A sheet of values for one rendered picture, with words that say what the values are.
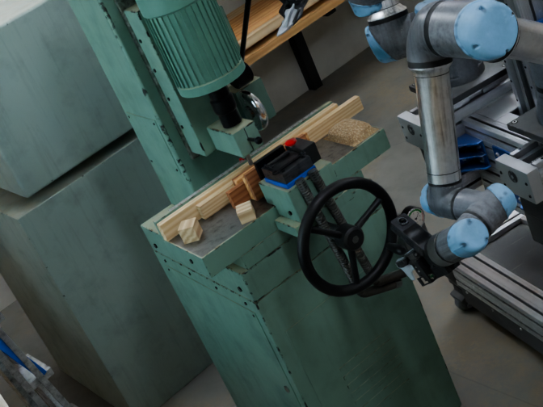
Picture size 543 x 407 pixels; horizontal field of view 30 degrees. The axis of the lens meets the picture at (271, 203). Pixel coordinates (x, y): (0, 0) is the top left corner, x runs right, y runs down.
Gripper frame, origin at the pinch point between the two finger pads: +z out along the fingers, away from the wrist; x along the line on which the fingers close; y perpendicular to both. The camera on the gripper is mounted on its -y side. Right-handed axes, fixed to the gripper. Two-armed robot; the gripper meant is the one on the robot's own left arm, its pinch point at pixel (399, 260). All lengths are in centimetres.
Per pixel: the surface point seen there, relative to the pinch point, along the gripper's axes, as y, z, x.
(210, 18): -72, -5, -4
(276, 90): -87, 270, 130
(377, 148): -24.7, 13.1, 20.1
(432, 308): 28, 93, 44
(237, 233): -27.9, 11.3, -24.9
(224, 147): -48, 22, -10
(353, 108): -38, 23, 27
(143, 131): -67, 44, -18
